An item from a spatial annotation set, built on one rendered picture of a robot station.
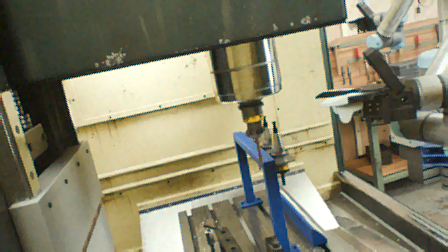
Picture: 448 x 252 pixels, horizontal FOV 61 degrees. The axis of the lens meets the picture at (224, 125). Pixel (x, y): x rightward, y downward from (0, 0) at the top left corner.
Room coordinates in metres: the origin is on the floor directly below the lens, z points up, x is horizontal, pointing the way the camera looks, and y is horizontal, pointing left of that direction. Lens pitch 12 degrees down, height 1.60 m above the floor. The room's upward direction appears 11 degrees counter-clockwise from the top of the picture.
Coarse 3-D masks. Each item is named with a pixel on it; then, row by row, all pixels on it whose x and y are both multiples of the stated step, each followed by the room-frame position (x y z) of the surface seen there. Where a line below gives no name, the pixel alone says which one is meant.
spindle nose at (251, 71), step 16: (224, 48) 0.81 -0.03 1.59; (240, 48) 0.80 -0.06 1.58; (256, 48) 0.80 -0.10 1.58; (272, 48) 0.83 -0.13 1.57; (208, 64) 0.86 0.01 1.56; (224, 64) 0.81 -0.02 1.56; (240, 64) 0.80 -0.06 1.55; (256, 64) 0.80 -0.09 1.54; (272, 64) 0.82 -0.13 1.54; (224, 80) 0.82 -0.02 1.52; (240, 80) 0.80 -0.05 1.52; (256, 80) 0.80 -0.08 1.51; (272, 80) 0.82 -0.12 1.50; (224, 96) 0.82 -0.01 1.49; (240, 96) 0.80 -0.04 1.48; (256, 96) 0.80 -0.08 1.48
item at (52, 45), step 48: (0, 0) 0.69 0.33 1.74; (48, 0) 0.71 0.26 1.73; (96, 0) 0.72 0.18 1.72; (144, 0) 0.73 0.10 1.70; (192, 0) 0.74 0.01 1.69; (240, 0) 0.75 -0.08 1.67; (288, 0) 0.77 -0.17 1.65; (336, 0) 0.78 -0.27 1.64; (0, 48) 0.70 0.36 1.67; (48, 48) 0.70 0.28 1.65; (96, 48) 0.71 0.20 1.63; (144, 48) 0.73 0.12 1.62; (192, 48) 0.74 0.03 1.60
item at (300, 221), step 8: (280, 192) 1.49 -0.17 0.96; (288, 208) 1.36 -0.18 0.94; (288, 216) 1.37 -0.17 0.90; (296, 216) 1.27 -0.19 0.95; (296, 224) 1.29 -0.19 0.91; (304, 224) 1.19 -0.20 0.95; (304, 232) 1.21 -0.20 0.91; (312, 232) 1.14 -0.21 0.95; (312, 240) 1.14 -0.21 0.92; (320, 240) 1.14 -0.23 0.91
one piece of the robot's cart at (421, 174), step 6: (408, 162) 1.59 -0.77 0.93; (408, 168) 1.59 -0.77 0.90; (414, 168) 1.56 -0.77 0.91; (420, 168) 1.52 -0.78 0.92; (426, 168) 1.53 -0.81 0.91; (432, 168) 1.52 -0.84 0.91; (438, 168) 1.53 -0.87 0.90; (414, 174) 1.56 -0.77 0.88; (420, 174) 1.52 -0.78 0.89; (426, 174) 1.52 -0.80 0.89; (432, 174) 1.52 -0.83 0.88; (438, 174) 1.54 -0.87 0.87; (414, 180) 1.56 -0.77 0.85; (420, 180) 1.53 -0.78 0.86; (426, 180) 1.52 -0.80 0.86; (432, 180) 1.52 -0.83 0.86
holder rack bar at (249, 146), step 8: (240, 136) 1.48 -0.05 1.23; (240, 144) 1.43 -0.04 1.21; (248, 144) 1.34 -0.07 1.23; (248, 152) 1.30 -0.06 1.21; (256, 152) 1.22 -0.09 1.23; (264, 152) 1.21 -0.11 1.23; (256, 160) 1.19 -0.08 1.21; (264, 160) 1.12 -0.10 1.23; (272, 160) 1.11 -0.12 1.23; (264, 168) 1.11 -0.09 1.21; (272, 168) 1.11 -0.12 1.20
